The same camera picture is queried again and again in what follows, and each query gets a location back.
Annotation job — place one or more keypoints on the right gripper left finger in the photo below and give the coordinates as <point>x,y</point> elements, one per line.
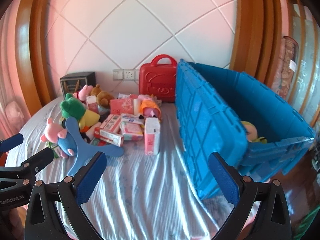
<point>43,220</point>

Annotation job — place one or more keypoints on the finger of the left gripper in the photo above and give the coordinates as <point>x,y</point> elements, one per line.
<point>10,143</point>
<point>31,166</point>

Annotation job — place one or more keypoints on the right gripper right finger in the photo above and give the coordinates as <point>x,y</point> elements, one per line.
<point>272,220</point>

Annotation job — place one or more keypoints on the pink pig plush blue body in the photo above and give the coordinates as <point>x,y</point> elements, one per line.
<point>56,134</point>

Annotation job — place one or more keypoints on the red white medicine box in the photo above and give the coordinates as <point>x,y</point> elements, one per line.
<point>109,137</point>

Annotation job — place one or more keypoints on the green medicine box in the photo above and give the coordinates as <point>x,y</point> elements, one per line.
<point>55,147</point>

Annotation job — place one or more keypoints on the blue three-blade boomerang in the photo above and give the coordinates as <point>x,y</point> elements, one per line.
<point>86,151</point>

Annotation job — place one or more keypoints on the green frog hat duck plush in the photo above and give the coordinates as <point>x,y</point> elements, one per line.
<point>73,107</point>

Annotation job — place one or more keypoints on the black framed gift box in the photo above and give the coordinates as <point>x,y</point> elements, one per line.
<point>73,82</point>

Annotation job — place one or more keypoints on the pink pig plush red dress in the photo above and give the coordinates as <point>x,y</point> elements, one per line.
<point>83,93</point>

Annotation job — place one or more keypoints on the pink carton box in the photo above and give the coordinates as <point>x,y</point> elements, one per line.
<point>92,104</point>

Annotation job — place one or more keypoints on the yellow plush inside crate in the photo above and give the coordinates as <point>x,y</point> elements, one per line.
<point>252,134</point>

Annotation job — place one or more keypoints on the pink white tissue pack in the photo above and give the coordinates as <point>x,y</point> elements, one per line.
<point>111,123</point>

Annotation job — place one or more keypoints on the brown bear plush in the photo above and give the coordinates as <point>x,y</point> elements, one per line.
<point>103,97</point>

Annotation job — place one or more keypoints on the pink striped tissue pack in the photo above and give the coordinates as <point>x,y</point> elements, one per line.
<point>131,132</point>

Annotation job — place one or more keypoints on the pink floral tissue pack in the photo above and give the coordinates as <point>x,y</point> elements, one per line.
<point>119,106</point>

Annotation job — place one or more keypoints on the white blue wipes packet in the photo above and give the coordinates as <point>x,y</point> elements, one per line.
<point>134,119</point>

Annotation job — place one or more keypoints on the blue plastic storage crate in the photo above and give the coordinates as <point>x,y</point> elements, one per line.
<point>211,103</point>

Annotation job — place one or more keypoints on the white paper roll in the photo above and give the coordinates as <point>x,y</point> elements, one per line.
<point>136,106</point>

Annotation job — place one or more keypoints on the standing pink tissue pack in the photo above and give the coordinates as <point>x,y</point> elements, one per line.
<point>152,135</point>

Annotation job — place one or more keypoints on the pig plush orange dress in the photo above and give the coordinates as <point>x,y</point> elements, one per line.
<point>149,107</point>

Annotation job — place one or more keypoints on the red toy suitcase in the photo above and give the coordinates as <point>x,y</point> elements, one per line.
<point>158,78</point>

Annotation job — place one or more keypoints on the white wall socket panel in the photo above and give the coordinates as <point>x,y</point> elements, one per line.
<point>125,74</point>

